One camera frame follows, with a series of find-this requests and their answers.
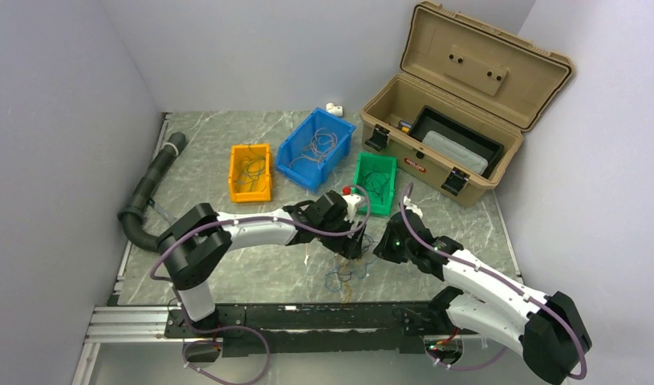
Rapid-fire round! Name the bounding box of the grey plastic case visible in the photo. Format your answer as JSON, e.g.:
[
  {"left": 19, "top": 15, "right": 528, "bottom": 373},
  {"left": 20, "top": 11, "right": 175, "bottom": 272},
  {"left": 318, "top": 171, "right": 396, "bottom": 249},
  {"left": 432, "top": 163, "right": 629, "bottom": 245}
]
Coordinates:
[{"left": 421, "top": 132, "right": 488, "bottom": 174}]

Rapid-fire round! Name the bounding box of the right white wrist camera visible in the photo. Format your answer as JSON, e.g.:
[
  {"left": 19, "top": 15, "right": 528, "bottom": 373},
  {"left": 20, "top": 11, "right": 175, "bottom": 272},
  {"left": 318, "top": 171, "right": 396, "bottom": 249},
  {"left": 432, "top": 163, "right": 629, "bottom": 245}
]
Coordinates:
[{"left": 402, "top": 196, "right": 423, "bottom": 218}]

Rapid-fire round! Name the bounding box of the orange plastic bin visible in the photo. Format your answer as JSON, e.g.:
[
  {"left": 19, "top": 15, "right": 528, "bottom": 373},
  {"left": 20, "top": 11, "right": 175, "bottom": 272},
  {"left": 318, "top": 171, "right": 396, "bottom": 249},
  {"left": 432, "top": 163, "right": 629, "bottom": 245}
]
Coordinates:
[{"left": 228, "top": 144, "right": 273, "bottom": 204}]

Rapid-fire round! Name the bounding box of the aluminium frame rail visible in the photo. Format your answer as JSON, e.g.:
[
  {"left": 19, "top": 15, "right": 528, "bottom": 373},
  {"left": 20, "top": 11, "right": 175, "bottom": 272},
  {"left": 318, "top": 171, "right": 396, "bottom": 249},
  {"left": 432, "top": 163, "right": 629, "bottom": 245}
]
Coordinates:
[{"left": 87, "top": 111, "right": 537, "bottom": 384}]

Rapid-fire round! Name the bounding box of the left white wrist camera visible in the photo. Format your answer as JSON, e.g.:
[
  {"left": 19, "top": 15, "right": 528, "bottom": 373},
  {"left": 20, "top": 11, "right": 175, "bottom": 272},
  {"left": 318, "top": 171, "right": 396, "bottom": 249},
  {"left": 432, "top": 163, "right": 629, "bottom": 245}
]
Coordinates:
[{"left": 342, "top": 186, "right": 366, "bottom": 221}]

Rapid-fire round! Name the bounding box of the black corrugated hose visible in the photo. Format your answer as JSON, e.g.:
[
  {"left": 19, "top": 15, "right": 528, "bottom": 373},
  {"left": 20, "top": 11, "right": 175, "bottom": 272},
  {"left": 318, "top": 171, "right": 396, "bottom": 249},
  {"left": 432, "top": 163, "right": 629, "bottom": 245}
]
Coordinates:
[{"left": 116, "top": 132, "right": 187, "bottom": 253}]

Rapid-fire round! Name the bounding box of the green plastic bin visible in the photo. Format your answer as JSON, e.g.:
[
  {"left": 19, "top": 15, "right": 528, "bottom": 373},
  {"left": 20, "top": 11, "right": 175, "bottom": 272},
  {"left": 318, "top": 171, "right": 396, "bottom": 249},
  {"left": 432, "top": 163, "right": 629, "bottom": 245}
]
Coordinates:
[{"left": 354, "top": 152, "right": 397, "bottom": 216}]

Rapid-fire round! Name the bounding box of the tan plastic toolbox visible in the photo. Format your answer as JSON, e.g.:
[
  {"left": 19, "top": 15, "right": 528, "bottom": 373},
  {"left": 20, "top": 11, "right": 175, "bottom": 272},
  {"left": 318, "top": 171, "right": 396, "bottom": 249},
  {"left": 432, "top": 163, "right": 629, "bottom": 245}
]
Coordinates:
[{"left": 360, "top": 1, "right": 575, "bottom": 207}]

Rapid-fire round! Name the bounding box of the yellow blue battery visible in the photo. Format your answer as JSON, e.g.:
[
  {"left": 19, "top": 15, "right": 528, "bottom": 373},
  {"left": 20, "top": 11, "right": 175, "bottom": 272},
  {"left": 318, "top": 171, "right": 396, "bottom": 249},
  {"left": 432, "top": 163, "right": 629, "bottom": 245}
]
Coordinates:
[{"left": 398, "top": 120, "right": 412, "bottom": 133}]

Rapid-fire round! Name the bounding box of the black toolbox tray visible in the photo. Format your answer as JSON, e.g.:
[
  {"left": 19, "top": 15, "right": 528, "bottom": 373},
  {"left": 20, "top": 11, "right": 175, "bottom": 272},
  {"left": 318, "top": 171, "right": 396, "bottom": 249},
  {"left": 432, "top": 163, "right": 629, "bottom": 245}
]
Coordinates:
[{"left": 408, "top": 106, "right": 504, "bottom": 178}]

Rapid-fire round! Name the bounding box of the white plastic fitting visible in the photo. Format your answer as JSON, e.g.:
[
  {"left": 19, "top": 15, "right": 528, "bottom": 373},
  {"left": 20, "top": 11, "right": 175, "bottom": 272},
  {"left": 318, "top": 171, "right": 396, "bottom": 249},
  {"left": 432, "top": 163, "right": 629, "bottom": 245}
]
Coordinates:
[{"left": 325, "top": 103, "right": 343, "bottom": 117}]

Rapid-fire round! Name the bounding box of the silver wrench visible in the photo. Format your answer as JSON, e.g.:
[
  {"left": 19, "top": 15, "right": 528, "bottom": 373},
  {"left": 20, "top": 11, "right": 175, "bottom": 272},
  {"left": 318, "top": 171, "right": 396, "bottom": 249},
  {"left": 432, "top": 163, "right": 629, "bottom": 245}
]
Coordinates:
[{"left": 148, "top": 198, "right": 177, "bottom": 225}]

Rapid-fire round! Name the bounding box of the blue plastic bin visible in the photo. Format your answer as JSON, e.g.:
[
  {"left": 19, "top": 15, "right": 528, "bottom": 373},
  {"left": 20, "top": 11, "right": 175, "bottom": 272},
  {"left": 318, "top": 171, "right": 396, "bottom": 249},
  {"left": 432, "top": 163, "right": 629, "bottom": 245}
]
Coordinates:
[{"left": 274, "top": 107, "right": 355, "bottom": 192}]

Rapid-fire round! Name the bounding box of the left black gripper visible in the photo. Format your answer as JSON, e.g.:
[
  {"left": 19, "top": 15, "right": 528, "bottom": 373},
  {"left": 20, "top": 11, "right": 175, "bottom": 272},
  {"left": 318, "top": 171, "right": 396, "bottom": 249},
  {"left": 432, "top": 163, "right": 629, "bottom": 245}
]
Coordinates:
[{"left": 317, "top": 213, "right": 366, "bottom": 260}]

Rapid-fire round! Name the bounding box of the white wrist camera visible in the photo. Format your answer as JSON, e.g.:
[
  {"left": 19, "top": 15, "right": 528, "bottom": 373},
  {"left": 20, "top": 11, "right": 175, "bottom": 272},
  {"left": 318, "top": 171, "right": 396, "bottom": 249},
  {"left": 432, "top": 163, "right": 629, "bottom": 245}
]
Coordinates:
[
  {"left": 402, "top": 196, "right": 423, "bottom": 218},
  {"left": 342, "top": 186, "right": 366, "bottom": 221}
]

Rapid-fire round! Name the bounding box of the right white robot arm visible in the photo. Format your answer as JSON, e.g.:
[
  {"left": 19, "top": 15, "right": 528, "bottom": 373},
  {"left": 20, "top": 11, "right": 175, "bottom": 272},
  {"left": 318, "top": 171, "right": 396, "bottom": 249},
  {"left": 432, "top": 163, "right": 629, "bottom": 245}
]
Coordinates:
[{"left": 374, "top": 209, "right": 592, "bottom": 384}]

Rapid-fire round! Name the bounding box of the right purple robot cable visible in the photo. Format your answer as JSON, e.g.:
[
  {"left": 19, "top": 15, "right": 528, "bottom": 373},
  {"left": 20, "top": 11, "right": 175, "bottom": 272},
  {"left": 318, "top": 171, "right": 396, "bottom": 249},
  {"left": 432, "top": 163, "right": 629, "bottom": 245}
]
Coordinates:
[{"left": 399, "top": 182, "right": 589, "bottom": 382}]

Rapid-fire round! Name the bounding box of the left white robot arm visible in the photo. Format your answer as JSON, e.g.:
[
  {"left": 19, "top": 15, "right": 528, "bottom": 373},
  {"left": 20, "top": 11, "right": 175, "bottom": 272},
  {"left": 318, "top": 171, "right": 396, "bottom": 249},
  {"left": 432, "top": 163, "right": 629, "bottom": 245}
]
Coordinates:
[{"left": 156, "top": 190, "right": 371, "bottom": 337}]

